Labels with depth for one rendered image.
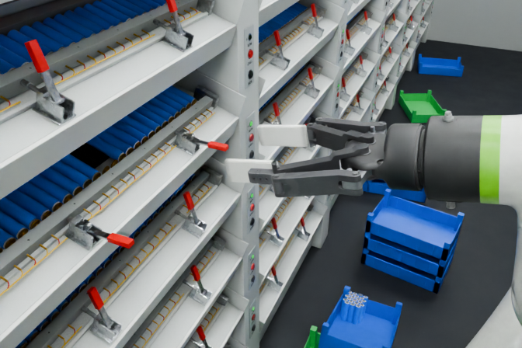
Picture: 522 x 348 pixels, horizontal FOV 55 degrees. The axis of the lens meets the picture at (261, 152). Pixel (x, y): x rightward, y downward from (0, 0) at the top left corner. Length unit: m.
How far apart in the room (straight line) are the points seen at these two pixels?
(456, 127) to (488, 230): 1.84
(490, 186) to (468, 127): 0.06
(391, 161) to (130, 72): 0.38
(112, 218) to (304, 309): 1.20
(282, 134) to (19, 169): 0.32
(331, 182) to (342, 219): 1.70
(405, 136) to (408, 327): 1.36
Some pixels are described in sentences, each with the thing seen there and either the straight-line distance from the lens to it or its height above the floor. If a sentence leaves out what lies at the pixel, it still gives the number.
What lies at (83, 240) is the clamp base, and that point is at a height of 0.94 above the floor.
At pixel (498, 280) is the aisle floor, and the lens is 2.14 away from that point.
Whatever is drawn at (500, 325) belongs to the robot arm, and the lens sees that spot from 0.97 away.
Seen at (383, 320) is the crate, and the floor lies 0.01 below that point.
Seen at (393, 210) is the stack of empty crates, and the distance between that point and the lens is 2.06.
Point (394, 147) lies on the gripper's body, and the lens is 0.55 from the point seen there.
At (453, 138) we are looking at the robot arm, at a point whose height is 1.14.
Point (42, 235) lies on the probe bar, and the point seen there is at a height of 0.97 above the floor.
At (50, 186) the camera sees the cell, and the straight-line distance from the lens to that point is 0.77.
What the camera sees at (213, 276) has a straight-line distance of 1.18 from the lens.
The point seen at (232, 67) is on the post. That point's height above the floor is 1.03.
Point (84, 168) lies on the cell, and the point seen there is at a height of 0.98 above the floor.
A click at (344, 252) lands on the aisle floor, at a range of 2.08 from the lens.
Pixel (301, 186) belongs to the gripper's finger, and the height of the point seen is 1.07.
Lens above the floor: 1.39
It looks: 31 degrees down
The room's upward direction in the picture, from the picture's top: straight up
